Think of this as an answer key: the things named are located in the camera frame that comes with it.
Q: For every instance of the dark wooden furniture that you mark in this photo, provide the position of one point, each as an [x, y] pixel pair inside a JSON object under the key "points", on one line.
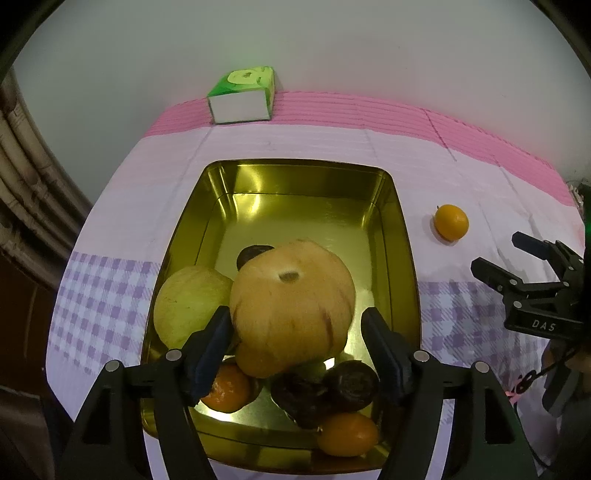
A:
{"points": [[23, 360]]}

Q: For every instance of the green pear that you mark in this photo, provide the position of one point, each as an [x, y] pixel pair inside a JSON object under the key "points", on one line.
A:
{"points": [[189, 304]]}

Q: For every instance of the small clutter pile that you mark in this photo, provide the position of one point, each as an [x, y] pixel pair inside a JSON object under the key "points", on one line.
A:
{"points": [[581, 196]]}

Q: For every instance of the pink and purple checked cloth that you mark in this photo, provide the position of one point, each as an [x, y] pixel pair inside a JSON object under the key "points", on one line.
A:
{"points": [[138, 184]]}

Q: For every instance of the yellow striped melon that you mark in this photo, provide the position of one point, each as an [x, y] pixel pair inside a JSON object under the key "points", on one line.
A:
{"points": [[291, 314]]}

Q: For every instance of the green tissue box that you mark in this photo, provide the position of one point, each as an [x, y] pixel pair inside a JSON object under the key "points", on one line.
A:
{"points": [[240, 99]]}

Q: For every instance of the gold and maroon tin box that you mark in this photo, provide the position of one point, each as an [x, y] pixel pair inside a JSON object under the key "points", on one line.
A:
{"points": [[300, 207]]}

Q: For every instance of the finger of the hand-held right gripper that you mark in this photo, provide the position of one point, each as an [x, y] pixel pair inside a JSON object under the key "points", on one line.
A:
{"points": [[545, 250], [498, 277]]}

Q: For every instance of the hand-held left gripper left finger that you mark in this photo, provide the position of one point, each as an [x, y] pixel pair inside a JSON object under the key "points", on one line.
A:
{"points": [[212, 360]]}

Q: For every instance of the dark brown round fruit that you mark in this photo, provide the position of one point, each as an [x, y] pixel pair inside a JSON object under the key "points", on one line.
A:
{"points": [[251, 256], [300, 401], [353, 385]]}

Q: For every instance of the person's right hand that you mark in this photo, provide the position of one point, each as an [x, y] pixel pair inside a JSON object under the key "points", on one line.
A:
{"points": [[550, 359]]}

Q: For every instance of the small round orange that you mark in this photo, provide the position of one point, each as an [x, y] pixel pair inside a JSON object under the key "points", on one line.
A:
{"points": [[451, 221]]}

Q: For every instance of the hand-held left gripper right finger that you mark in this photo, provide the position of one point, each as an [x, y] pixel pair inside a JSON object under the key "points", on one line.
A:
{"points": [[388, 360]]}

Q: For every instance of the beige patterned curtain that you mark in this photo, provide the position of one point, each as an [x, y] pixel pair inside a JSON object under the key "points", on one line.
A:
{"points": [[32, 175]]}

